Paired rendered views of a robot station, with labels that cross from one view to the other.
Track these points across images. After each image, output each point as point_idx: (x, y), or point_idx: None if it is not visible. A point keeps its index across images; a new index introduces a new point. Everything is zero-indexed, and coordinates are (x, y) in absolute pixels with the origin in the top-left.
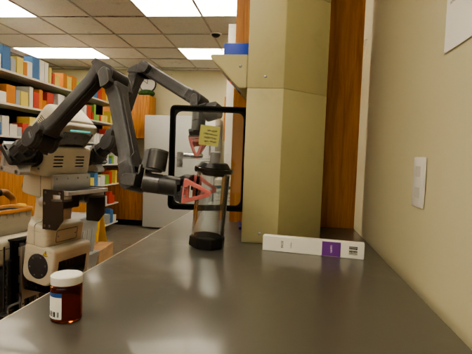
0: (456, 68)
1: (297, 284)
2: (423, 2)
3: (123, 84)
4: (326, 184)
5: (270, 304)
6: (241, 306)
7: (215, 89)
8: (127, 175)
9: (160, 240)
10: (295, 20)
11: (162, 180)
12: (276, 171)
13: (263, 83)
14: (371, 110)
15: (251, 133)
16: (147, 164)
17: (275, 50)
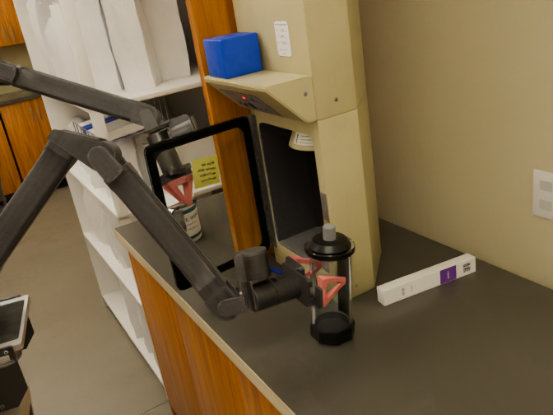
0: None
1: (508, 343)
2: (529, 4)
3: (120, 159)
4: None
5: (546, 385)
6: (538, 404)
7: None
8: (229, 302)
9: (267, 352)
10: (350, 12)
11: (281, 289)
12: (363, 210)
13: (334, 109)
14: (375, 76)
15: (332, 176)
16: (253, 276)
17: (341, 62)
